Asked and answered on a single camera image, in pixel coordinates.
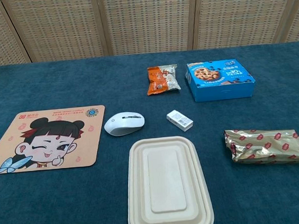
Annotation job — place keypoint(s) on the white computer mouse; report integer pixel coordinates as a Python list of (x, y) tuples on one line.
[(122, 125)]

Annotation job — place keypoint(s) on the cartoon girl mouse pad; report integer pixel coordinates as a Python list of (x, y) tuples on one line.
[(47, 141)]

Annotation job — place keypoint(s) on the small white box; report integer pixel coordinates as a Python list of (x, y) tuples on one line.
[(179, 120)]

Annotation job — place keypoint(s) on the orange white snack bag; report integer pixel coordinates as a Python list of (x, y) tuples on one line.
[(162, 79)]

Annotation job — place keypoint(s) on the beige lunch box with lid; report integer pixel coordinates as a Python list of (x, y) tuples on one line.
[(168, 184)]

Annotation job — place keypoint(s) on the blue cookie box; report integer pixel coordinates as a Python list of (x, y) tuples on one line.
[(218, 79)]

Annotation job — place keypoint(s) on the woven folding screen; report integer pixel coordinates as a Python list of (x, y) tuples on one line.
[(144, 21)]

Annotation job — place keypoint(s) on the blue table cloth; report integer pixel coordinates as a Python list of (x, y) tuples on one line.
[(68, 198)]

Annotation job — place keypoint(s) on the gold foil snack package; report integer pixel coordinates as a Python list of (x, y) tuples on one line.
[(265, 145)]

